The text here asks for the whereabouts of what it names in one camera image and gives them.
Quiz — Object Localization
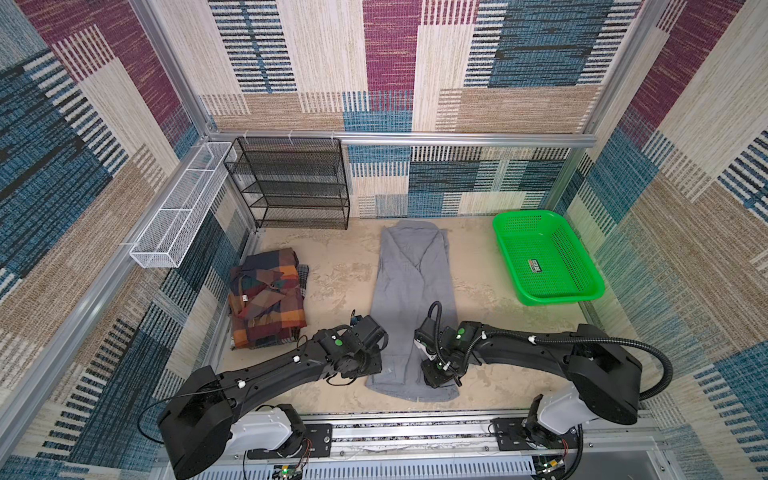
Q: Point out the grey long sleeve shirt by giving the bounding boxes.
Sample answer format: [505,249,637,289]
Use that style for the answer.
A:
[366,220,459,403]

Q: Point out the green plastic basket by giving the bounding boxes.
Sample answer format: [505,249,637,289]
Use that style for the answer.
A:
[492,210,605,306]

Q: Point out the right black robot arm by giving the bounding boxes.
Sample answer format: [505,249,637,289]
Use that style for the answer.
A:
[414,317,642,435]

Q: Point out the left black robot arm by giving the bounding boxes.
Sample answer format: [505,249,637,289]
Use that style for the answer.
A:
[157,316,388,479]

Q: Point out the dark checked folded shirt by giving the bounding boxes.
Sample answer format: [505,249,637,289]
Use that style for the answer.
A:
[297,264,310,298]

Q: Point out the folded plaid flannel shirt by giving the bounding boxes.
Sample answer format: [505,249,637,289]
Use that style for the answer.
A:
[228,248,307,350]

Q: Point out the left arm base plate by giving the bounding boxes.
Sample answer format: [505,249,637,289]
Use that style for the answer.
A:
[246,423,333,460]

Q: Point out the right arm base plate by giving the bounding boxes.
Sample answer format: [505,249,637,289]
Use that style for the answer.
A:
[488,417,580,451]

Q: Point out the aluminium front rail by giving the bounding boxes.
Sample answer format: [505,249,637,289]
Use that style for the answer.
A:
[301,410,665,461]

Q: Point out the aluminium rail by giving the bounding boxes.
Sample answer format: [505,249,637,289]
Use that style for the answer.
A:
[301,410,665,461]
[208,130,596,149]

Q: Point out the black wire shelf rack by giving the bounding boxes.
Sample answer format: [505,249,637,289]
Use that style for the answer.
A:
[224,137,351,230]

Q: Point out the aluminium back rail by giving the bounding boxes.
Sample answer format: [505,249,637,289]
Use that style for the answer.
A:
[208,130,596,149]

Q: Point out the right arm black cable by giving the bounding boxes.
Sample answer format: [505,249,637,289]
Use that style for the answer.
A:
[425,299,674,480]

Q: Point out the white wire mesh tray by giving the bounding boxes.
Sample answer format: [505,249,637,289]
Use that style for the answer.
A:
[130,142,234,269]

